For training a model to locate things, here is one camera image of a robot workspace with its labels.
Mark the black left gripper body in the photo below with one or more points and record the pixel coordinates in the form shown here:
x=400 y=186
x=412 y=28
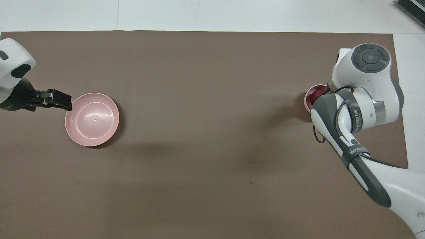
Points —
x=20 y=98

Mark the red apple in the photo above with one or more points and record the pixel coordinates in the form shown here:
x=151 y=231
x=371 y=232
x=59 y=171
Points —
x=317 y=96

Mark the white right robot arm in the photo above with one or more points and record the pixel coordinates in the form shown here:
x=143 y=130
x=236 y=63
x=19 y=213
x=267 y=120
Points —
x=365 y=83

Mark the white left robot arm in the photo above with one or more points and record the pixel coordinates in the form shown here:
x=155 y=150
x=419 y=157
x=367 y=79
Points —
x=13 y=56

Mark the pink plate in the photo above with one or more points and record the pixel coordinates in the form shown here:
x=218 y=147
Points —
x=92 y=119

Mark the pink bowl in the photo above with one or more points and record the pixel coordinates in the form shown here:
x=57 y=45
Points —
x=308 y=103

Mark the brown table mat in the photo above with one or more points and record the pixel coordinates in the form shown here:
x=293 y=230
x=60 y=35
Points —
x=212 y=99

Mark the dark ribbed box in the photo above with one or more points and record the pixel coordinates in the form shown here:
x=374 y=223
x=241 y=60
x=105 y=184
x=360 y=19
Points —
x=413 y=10

